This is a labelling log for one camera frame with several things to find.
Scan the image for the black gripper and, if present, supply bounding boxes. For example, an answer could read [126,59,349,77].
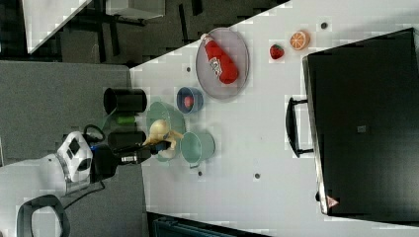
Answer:
[90,141,171,183]

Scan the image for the peeled yellow toy banana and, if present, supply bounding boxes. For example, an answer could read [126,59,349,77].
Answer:
[143,119,184,150]

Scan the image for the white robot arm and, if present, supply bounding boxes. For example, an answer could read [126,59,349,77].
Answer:
[0,131,171,237]

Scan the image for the green mug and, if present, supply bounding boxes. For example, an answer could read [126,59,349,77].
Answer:
[180,131,215,169]

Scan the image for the small black cylinder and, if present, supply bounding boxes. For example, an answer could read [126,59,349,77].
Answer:
[108,131,146,149]

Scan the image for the green perforated colander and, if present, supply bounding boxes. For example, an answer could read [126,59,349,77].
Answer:
[146,102,186,162]

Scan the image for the black cylinder cup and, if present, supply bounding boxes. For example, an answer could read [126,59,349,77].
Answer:
[103,88,147,115]

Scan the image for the strawberry in blue bowl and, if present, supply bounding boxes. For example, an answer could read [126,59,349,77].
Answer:
[184,96,194,109]

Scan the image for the small blue bowl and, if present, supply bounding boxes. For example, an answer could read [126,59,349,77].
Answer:
[176,87,204,115]

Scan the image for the red plush ketchup bottle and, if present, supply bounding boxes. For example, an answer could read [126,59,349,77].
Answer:
[201,34,238,84]

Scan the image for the grey round plate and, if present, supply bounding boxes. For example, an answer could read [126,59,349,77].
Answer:
[196,28,249,100]

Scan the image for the red strawberry on table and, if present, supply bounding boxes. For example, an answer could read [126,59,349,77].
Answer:
[270,44,285,60]

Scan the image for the orange slice toy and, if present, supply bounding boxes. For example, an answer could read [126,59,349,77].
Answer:
[290,31,310,50]

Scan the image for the silver toaster oven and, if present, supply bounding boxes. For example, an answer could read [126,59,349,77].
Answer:
[302,28,419,226]

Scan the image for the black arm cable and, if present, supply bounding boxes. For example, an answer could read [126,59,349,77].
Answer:
[60,123,107,210]

